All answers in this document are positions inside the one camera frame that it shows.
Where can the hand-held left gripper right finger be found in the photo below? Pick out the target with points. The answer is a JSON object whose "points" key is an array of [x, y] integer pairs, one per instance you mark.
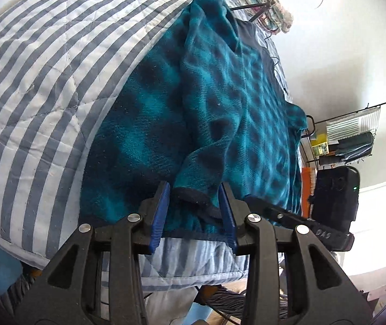
{"points": [[226, 218]]}

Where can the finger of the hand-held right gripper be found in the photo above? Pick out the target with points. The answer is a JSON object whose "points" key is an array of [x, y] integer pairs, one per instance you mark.
{"points": [[281, 216]]}

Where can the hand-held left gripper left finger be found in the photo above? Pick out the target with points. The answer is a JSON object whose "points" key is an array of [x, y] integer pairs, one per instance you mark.
{"points": [[161, 216]]}

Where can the teal plaid fleece jacket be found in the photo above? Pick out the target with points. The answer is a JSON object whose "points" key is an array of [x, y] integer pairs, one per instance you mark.
{"points": [[213, 108]]}

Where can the dark folded clothes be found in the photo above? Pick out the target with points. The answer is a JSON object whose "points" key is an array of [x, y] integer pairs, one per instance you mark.
{"points": [[355, 140]]}

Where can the orange box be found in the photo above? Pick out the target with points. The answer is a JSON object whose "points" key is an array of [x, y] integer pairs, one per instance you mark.
{"points": [[306, 189]]}

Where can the bright window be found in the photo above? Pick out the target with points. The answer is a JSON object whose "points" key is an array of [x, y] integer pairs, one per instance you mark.
{"points": [[375, 226]]}

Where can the yellow box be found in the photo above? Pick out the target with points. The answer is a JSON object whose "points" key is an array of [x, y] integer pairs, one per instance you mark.
{"points": [[320, 140]]}

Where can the white ribbed folded cloth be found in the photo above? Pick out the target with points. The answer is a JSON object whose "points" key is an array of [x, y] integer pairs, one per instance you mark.
{"points": [[345, 127]]}

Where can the blue white striped quilt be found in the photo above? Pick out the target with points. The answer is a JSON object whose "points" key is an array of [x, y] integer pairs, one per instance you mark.
{"points": [[44, 74]]}

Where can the floral pillow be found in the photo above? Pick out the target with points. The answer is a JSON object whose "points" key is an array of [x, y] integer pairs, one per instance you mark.
{"points": [[267, 0]]}

